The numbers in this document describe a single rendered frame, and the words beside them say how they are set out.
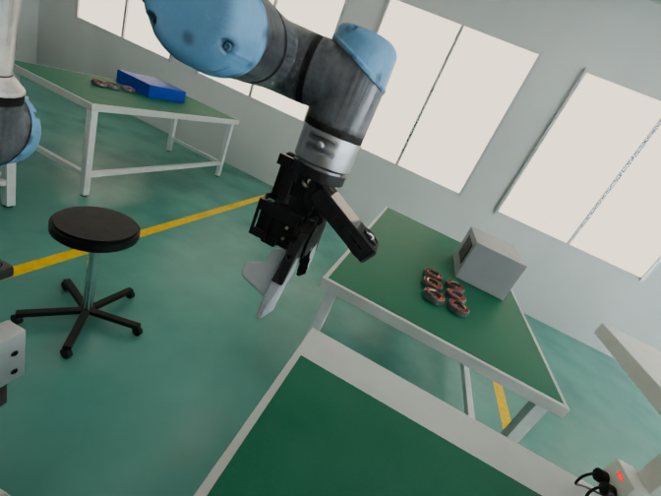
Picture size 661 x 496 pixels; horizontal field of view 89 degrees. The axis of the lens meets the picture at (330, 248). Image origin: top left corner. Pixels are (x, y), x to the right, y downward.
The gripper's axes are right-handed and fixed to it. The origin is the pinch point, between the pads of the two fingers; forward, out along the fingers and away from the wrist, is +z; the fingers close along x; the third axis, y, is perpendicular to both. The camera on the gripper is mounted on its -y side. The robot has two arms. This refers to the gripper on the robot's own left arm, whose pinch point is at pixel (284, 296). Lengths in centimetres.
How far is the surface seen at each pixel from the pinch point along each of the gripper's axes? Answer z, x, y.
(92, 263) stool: 80, -71, 104
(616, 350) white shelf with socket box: -3, -38, -68
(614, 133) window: -105, -395, -180
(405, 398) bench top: 40, -43, -37
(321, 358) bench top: 40, -41, -10
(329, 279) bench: 40, -89, 2
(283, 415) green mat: 40.3, -16.2, -7.4
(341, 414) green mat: 40, -25, -20
